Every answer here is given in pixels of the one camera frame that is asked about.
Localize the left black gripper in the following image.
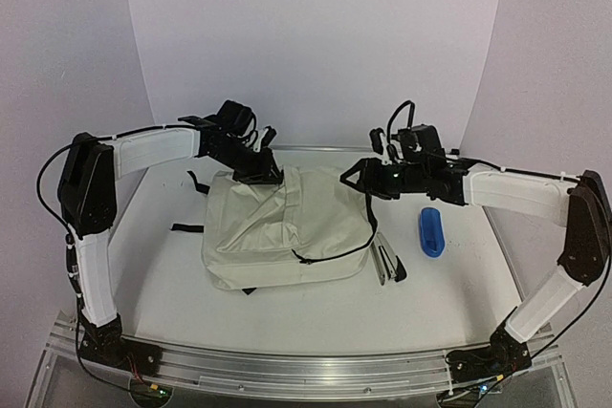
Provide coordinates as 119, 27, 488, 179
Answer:
211, 139, 284, 184

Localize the cream canvas backpack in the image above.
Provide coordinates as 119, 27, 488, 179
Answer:
172, 166, 378, 292

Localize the silver black stapler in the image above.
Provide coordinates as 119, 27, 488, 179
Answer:
370, 232, 408, 287

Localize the blue pencil case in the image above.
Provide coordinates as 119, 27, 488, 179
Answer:
418, 207, 446, 258

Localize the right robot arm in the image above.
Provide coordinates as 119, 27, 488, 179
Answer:
340, 100, 611, 343

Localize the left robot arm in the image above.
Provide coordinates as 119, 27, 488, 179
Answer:
52, 100, 283, 365

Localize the aluminium front rail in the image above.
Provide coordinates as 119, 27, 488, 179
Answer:
25, 313, 576, 407

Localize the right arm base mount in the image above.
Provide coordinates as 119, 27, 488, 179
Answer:
445, 323, 532, 383

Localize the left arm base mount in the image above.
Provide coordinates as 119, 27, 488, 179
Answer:
77, 314, 163, 376

